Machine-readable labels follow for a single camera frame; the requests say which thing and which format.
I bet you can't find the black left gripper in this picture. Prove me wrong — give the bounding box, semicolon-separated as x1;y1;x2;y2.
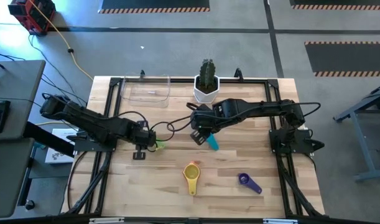
132;128;158;161

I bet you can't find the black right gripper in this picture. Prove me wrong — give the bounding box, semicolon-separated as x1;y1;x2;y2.
190;108;215;146

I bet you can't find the teal measuring cup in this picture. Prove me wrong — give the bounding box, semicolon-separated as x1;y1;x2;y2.
205;133;220;152

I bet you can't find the green measuring cup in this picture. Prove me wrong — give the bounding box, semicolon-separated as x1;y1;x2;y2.
154;138;167;152

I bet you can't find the yellow measuring cup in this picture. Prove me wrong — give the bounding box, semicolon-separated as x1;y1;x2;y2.
182;161;202;197

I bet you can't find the purple measuring cup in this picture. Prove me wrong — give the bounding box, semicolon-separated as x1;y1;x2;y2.
238;172;263;195

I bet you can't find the clear plastic basket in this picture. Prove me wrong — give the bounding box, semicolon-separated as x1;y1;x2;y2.
120;73;172;109

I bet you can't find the white hexagonal planter pot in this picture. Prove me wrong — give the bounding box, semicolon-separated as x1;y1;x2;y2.
193;74;221;105

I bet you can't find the green cactus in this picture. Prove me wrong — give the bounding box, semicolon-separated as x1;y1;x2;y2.
198;58;216;90

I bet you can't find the white printed box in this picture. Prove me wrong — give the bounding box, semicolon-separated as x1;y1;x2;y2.
45;128;79;165

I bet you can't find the black support beam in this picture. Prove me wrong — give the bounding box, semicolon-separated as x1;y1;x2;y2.
23;121;76;158

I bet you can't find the grey desk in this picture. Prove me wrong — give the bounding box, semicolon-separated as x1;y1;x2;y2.
0;138;35;218
0;60;47;141

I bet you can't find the black hazard-striped floor mat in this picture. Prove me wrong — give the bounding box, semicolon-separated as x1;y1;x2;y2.
304;40;380;78
289;0;380;10
98;0;211;14

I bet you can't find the grey metal stand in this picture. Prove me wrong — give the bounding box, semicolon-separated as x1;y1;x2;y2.
332;81;380;183

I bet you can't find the red black equipment case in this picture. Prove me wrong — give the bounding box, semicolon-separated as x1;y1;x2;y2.
7;0;57;35

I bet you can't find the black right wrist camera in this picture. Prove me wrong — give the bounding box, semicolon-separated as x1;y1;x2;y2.
195;104;213;115

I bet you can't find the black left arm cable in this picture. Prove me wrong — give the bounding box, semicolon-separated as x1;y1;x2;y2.
114;110;175;152

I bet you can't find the black aluminium table frame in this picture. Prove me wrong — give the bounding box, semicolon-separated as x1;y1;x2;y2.
65;67;326;218

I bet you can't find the white metal bracket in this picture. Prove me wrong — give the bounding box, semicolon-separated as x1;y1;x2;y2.
88;217;126;224
262;218;299;224

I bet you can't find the yellow floor cable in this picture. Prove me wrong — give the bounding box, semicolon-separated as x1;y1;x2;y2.
27;0;95;81

